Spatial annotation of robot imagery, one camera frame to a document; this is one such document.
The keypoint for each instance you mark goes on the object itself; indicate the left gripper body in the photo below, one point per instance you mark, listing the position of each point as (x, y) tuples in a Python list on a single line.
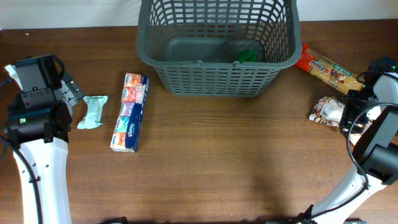
[(71, 93)]

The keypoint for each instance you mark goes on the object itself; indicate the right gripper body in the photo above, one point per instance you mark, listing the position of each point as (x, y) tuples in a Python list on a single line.
[(358, 101)]

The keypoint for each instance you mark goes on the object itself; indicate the beige Pantree snack bag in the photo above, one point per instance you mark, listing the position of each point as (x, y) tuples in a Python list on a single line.
[(328, 112)]

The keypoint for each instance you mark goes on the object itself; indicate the green lidded jar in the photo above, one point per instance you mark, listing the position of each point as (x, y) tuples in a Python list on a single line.
[(247, 56)]

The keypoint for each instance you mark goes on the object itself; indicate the grey plastic mesh basket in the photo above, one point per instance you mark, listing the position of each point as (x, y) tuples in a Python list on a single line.
[(193, 45)]

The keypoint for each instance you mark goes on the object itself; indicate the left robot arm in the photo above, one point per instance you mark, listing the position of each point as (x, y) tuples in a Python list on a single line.
[(37, 130)]

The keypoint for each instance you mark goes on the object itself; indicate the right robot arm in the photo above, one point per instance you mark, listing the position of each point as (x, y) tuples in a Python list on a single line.
[(372, 112)]

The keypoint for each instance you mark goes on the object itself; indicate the red spaghetti pasta package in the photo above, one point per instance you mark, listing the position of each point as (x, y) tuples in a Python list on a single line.
[(328, 71)]

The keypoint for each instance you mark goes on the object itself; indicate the small teal wrapped packet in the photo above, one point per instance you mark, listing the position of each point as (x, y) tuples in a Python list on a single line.
[(93, 115)]

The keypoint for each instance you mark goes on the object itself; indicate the Kleenex tissue multipack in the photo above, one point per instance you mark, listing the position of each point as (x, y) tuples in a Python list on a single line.
[(127, 130)]

